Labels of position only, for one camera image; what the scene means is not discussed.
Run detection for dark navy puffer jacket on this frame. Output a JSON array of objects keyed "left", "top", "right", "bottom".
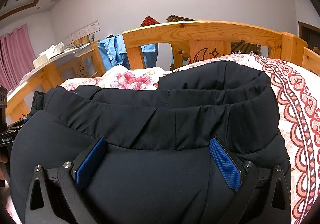
[{"left": 10, "top": 61, "right": 291, "bottom": 223}]

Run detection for light blue shirt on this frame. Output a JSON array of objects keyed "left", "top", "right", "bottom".
[{"left": 98, "top": 34, "right": 158, "bottom": 71}]

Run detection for wooden bed frame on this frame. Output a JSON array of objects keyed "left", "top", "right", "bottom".
[{"left": 123, "top": 21, "right": 319, "bottom": 74}]

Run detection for red paper wall decoration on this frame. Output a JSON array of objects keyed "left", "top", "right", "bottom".
[{"left": 140, "top": 15, "right": 159, "bottom": 27}]

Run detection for floral bed quilt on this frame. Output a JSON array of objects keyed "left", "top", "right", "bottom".
[{"left": 61, "top": 54, "right": 319, "bottom": 223}]

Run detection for dark wooden framed doorway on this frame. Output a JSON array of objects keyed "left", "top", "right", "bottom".
[{"left": 298, "top": 21, "right": 320, "bottom": 55}]

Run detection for papers on wall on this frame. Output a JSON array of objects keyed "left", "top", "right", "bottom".
[{"left": 65, "top": 21, "right": 100, "bottom": 46}]

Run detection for wooden side shelf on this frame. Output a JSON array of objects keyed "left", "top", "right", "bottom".
[{"left": 5, "top": 41, "right": 106, "bottom": 121}]

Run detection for colourful printed bag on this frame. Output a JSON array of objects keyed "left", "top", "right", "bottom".
[{"left": 231, "top": 41, "right": 261, "bottom": 56}]

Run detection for pink curtain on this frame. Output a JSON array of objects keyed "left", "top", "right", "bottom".
[{"left": 1, "top": 24, "right": 35, "bottom": 91}]

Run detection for brown patterned cloth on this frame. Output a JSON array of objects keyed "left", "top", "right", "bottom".
[{"left": 167, "top": 14, "right": 195, "bottom": 22}]

